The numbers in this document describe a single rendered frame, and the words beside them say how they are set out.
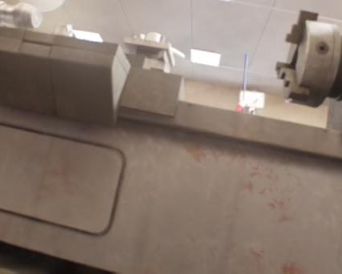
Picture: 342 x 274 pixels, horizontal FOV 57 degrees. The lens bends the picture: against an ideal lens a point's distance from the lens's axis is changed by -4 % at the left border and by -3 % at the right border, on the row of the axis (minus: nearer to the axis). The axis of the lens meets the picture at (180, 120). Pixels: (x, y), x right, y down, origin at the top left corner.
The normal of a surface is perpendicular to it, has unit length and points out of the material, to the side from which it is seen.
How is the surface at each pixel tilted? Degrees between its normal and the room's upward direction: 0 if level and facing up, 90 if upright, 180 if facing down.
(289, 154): 90
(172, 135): 90
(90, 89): 141
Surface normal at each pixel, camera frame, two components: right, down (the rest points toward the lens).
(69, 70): -0.18, 0.61
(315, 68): -0.14, 0.28
